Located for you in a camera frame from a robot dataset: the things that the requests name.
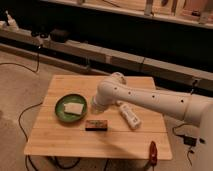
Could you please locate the white sponge block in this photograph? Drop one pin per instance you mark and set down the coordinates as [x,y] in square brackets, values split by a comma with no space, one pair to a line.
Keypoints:
[73,108]

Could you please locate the green ceramic bowl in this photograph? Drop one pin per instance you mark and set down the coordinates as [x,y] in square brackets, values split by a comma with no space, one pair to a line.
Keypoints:
[70,98]

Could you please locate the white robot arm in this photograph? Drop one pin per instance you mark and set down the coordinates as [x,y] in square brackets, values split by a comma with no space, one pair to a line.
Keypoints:
[190,108]

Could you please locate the long wooden bench shelf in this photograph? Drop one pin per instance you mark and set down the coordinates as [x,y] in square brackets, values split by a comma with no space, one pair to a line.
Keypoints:
[165,70]

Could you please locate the small dark wooden box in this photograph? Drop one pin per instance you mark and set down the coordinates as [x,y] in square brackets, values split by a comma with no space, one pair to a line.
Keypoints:
[96,125]

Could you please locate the wooden table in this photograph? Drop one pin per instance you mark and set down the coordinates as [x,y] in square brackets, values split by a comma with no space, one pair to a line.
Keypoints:
[50,137]

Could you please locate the dark object on bench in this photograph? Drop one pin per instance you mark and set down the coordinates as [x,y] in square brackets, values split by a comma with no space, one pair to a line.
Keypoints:
[59,35]

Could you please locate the black power adapter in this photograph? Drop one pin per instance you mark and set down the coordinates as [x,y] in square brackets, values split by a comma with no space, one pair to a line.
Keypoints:
[190,141]

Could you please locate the red handled tool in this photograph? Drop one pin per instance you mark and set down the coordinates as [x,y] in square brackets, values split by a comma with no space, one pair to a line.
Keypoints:
[153,153]

